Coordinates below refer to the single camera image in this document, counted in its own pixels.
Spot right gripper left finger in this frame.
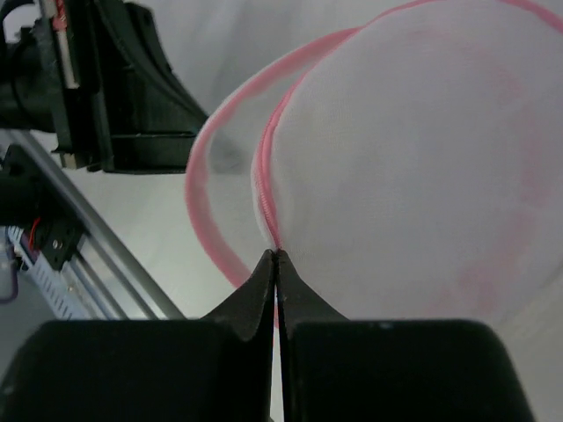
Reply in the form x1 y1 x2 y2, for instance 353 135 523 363
1 251 274 421

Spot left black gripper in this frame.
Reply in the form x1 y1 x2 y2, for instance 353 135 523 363
1 1 208 174

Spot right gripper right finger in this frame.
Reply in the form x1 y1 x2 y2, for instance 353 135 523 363
275 251 534 421

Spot pink-trimmed mesh laundry bag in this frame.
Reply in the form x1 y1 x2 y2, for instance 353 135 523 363
186 1 562 324

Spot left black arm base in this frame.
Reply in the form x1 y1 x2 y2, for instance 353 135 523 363
1 144 85 272

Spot aluminium mounting rail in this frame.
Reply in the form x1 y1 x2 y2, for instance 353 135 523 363
1 130 183 320

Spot white slotted cable duct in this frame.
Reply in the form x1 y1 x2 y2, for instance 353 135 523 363
6 226 91 320

